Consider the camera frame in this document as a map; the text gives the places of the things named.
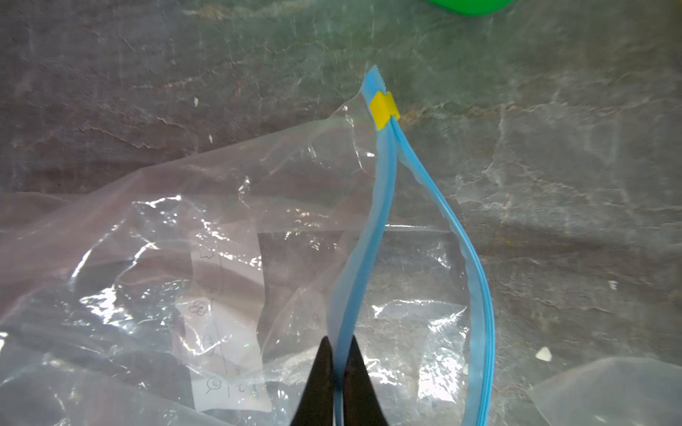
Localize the clear zipper bag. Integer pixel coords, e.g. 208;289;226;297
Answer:
529;357;681;425
1;69;495;425

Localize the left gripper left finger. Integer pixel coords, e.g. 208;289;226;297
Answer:
289;337;335;426

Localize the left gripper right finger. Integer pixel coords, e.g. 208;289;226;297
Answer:
342;337;388;426

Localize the green plastic basket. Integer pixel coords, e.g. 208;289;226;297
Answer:
430;0;513;16

